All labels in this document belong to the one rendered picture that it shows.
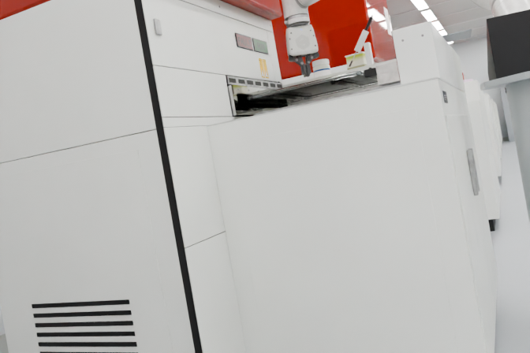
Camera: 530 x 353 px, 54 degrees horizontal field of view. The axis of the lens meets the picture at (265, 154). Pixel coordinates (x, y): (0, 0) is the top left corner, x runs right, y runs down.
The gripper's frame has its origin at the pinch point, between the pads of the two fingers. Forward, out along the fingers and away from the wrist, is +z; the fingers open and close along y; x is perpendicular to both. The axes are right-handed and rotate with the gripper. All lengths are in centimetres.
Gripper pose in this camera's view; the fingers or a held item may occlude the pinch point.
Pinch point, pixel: (305, 70)
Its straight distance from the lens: 180.4
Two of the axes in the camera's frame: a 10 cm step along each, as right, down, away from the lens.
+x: -1.1, 0.2, 9.9
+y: 9.8, -1.7, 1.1
